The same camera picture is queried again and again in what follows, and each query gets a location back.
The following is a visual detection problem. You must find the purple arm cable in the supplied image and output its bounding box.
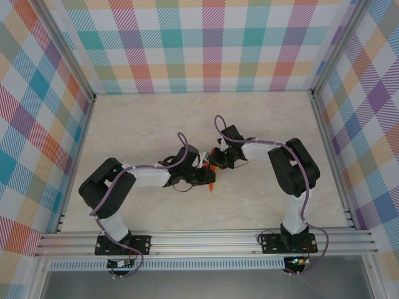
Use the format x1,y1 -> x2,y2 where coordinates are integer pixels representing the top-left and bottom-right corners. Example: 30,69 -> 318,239
89,132 -> 191,278
213,115 -> 330,277

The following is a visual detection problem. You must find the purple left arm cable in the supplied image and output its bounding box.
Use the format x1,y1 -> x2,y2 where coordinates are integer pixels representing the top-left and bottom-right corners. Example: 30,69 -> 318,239
89,132 -> 191,278

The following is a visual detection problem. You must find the orange paper sheet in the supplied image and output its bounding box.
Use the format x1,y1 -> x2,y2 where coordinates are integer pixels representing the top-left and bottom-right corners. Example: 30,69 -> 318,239
208,147 -> 219,193

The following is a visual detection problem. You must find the grey metal panel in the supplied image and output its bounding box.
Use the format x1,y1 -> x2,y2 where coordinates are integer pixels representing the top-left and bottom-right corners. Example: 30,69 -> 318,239
40,269 -> 375,299

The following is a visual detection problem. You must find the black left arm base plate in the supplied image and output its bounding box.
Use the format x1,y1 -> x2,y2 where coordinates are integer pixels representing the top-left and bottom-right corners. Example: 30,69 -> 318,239
95,235 -> 152,257

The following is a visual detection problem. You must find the slotted grey cable duct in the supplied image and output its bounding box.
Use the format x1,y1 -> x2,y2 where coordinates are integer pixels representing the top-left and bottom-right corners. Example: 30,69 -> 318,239
49,260 -> 286,271

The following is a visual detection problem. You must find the aluminium frame post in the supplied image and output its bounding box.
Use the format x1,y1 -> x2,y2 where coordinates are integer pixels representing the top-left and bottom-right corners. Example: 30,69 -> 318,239
311,0 -> 372,99
31,0 -> 97,103

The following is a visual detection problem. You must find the aluminium side rail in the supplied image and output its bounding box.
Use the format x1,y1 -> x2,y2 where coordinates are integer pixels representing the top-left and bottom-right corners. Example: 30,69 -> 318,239
54,96 -> 97,234
308,90 -> 358,231

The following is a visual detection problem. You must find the small black circuit board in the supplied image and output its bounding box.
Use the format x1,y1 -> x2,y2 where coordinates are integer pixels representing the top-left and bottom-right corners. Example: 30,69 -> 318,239
107,258 -> 135,269

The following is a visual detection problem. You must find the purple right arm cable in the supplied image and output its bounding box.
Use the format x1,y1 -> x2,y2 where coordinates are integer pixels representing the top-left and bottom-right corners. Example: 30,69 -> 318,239
213,115 -> 330,277

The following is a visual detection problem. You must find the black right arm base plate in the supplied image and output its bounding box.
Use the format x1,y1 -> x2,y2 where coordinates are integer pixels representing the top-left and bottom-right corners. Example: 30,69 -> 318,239
260,233 -> 319,255

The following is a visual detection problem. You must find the long aluminium mounting rail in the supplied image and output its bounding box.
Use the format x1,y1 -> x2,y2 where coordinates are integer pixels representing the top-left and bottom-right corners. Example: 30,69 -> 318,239
34,229 -> 380,259

